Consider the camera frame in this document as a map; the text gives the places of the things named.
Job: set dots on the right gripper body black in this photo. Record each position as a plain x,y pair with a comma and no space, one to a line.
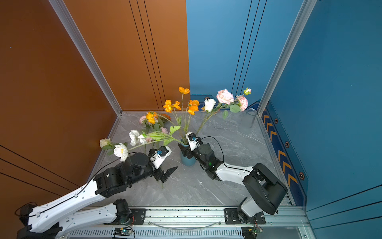
197,154

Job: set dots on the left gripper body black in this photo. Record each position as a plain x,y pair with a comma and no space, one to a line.
153,171

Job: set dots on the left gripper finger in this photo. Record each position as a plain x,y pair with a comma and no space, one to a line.
171,170
164,177

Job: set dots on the teal cylindrical vase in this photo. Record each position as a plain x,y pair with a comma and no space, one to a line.
186,155

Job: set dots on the white rose flower stem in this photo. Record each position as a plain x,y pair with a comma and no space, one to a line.
208,108

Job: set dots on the orange poppy flower stem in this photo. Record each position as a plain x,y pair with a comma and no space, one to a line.
180,112

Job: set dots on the pink rose flower stem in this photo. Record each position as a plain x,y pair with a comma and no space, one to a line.
227,102

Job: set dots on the cream flower stem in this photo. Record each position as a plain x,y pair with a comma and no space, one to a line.
107,145

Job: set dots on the clear glass cylinder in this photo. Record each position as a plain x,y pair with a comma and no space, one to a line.
248,118

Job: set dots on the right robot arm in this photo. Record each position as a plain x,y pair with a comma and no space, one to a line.
266,190

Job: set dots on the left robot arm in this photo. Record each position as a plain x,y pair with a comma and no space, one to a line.
68,213

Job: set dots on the pink carnation flower bunch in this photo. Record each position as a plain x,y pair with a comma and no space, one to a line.
151,123

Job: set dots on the orange gerbera flower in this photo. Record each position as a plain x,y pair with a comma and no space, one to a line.
166,117

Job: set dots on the left green circuit board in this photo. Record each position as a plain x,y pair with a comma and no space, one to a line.
123,232

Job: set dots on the right circuit board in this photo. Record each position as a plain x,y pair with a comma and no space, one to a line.
251,232

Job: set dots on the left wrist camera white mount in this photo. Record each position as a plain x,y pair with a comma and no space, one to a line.
157,156

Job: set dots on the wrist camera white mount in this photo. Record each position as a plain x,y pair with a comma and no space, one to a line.
193,140
157,156

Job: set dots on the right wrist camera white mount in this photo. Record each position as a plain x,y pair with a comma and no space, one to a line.
193,140

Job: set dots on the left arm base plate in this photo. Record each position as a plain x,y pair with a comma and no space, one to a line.
136,217

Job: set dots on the aluminium front rail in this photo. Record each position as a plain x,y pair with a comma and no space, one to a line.
203,222

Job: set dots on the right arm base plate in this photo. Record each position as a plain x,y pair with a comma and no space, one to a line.
233,217

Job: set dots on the right aluminium corner post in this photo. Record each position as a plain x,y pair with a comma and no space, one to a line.
291,41

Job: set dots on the aluminium corner post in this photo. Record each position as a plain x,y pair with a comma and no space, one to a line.
291,41
74,33

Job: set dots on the left aluminium corner post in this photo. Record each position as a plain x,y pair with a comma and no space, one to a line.
74,33

